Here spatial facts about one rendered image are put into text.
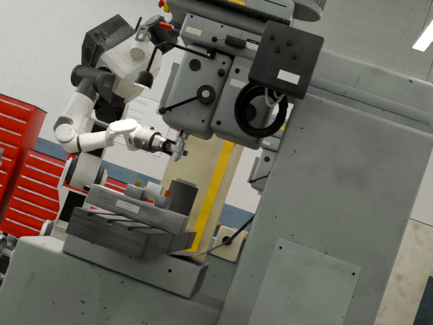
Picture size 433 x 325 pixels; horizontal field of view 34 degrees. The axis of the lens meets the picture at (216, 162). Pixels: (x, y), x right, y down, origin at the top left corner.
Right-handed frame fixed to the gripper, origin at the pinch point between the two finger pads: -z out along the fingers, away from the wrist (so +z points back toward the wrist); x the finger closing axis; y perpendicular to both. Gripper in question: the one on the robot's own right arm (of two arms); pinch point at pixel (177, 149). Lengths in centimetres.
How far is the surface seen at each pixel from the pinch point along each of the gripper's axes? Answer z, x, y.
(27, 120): 401, 329, 1
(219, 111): -15.3, -6.5, -17.9
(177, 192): 10.1, 27.5, 15.4
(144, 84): 16.1, -13.0, -18.8
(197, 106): -6.5, -8.0, -17.2
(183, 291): -28, -7, 47
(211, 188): 67, 158, 6
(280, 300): -60, 0, 37
